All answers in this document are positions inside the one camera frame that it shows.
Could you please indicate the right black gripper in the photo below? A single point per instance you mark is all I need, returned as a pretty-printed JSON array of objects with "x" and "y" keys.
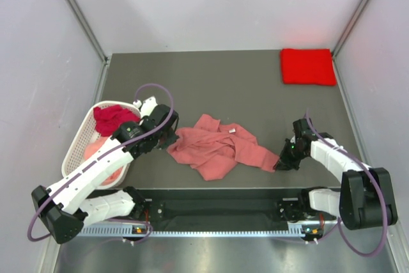
[{"x": 285, "y": 162}]

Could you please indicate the grey slotted cable duct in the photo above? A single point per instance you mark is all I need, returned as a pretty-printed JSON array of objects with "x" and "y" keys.
[{"x": 139, "y": 231}]

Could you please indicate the left aluminium frame post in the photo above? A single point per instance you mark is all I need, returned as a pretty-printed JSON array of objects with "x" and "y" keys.
[{"x": 84, "y": 24}]

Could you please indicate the right aluminium frame post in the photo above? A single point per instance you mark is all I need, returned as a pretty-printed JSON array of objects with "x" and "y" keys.
[{"x": 349, "y": 27}]

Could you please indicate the crimson crumpled t shirt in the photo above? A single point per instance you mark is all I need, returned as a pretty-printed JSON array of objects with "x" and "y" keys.
[{"x": 110, "y": 118}]

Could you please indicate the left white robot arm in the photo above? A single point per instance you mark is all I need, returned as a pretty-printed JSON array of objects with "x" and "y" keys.
[{"x": 65, "y": 207}]

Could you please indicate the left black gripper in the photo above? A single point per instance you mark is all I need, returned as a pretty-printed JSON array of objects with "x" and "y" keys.
[{"x": 171, "y": 139}]

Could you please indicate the aluminium frame post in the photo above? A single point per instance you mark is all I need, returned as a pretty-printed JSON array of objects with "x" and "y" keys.
[
  {"x": 349, "y": 27},
  {"x": 84, "y": 24}
]

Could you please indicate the salmon pink t shirt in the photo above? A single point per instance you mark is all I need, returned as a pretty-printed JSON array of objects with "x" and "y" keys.
[{"x": 214, "y": 149}]

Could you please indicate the white plastic laundry basket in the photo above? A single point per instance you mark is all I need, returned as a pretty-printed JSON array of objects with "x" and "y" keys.
[{"x": 87, "y": 140}]

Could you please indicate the folded red t shirt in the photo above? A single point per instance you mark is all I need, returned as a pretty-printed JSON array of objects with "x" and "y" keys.
[{"x": 307, "y": 67}]

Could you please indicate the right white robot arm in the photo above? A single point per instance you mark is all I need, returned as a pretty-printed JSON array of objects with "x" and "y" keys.
[{"x": 366, "y": 198}]

